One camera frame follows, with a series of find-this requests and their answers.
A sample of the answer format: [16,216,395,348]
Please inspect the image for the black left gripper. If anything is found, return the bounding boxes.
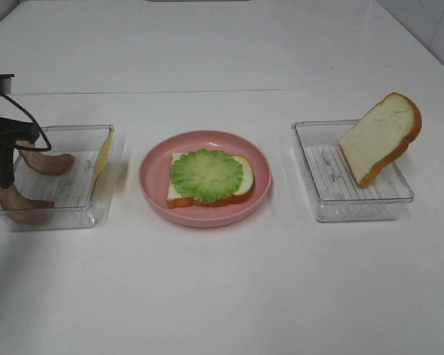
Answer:
[0,99,40,188]

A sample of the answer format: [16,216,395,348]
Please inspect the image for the pink round plate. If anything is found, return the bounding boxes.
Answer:
[139,130,272,228]

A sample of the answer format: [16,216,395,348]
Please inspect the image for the clear plastic tray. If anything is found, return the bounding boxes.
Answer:
[0,124,123,231]
[292,120,414,223]

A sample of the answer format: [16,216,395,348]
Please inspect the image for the green lettuce leaf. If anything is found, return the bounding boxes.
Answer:
[170,149,243,203]

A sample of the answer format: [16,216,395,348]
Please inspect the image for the right clear plastic tray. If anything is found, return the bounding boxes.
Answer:
[292,120,414,223]

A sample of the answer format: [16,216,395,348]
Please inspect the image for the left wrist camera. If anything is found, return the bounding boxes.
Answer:
[0,73,15,95]

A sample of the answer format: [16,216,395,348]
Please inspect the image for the bread slice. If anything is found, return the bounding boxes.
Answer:
[166,152,255,209]
[340,92,422,187]

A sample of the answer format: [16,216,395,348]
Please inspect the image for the bacon strip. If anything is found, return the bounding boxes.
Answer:
[0,183,54,225]
[19,149,75,175]

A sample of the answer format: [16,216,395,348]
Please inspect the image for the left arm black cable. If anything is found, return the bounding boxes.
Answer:
[0,67,53,152]

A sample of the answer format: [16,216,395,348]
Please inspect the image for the yellow cheese slice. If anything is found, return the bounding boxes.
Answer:
[92,132,113,191]

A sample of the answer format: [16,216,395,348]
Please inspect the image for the left clear plastic tray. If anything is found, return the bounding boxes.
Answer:
[0,124,123,231]

